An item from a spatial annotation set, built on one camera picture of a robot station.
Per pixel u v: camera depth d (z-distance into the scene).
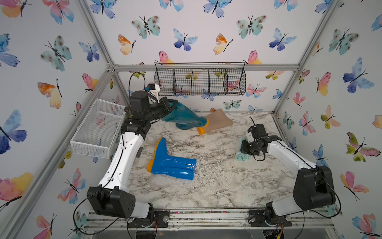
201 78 0.98
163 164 0.88
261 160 0.71
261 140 0.64
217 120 1.14
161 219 0.74
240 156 0.83
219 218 0.75
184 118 0.72
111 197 0.38
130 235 0.68
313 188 0.43
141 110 0.52
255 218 0.74
